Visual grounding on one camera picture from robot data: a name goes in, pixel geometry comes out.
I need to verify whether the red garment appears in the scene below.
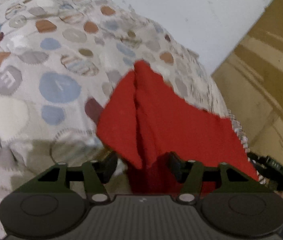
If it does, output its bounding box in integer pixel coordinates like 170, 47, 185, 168
97, 61, 257, 194

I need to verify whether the dotted patterned bed cover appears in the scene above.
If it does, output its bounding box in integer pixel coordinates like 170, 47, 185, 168
0, 0, 251, 240

